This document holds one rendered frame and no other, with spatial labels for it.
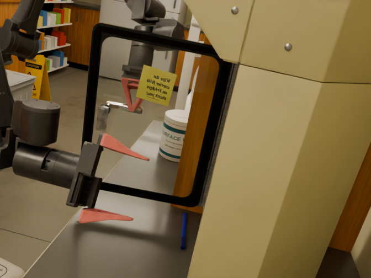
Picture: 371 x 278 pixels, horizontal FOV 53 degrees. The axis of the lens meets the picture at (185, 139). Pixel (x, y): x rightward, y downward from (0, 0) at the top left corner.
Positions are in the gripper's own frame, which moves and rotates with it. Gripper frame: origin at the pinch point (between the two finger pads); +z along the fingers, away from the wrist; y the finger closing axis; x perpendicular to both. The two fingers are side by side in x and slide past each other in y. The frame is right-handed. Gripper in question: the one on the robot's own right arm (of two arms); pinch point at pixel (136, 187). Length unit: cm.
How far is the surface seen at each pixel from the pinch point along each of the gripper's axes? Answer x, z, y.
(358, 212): 38, 48, 7
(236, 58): -11.8, 10.7, 20.0
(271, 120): -8.2, 17.5, 13.8
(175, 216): 39.9, 4.2, -5.6
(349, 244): 43, 50, -1
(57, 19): 395, -240, 178
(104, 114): 21.3, -15.5, 13.4
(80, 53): 479, -234, 164
